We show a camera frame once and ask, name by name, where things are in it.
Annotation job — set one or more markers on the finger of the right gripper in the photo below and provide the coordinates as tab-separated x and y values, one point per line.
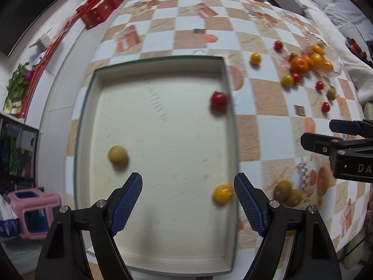
333	146
363	128

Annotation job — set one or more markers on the red tomato far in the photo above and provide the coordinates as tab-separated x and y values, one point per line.
278	45

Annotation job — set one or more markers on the checkered tablecloth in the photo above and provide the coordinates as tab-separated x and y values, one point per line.
269	117

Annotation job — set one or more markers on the olive fruit pair lower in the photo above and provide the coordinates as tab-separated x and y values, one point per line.
295	198

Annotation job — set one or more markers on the red cherry tomato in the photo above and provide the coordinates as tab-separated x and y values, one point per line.
219	101

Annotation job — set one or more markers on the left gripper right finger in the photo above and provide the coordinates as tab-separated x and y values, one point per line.
252	202

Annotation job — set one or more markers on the white shallow tray box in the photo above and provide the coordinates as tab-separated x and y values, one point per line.
159	111

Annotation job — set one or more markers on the large orange mandarin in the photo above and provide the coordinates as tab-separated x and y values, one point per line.
299	65

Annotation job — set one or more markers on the red gift box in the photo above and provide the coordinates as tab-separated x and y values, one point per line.
95	12

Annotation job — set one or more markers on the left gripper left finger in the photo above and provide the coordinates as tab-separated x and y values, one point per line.
122	201

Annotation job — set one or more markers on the yellow cherry tomato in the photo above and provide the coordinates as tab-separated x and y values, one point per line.
223	193

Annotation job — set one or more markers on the grey white sofa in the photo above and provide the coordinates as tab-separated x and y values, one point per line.
349	33

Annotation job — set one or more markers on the red tomato mid right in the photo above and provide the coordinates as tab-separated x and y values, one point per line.
319	85

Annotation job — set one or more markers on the olive green round fruit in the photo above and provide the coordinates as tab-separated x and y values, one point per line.
118	155

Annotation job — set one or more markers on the red tomato near right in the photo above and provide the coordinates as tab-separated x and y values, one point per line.
325	107

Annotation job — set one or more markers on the pink plastic stool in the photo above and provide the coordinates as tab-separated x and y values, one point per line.
35	211

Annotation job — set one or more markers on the yellow tomato on table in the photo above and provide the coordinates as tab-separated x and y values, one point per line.
255	59

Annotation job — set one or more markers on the green potted plant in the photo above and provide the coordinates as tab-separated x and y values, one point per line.
17	89

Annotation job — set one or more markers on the olive fruit pair upper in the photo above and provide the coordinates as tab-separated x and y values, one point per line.
282	191

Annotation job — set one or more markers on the olive fruit pair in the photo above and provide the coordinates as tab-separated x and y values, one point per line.
282	191
295	198

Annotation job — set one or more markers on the yellow-green tomato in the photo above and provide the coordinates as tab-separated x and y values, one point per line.
287	81

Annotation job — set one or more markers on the red tomato beside mandarin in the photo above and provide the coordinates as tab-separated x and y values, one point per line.
296	78

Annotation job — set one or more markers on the clear glass fruit bowl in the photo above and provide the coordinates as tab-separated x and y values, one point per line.
326	60

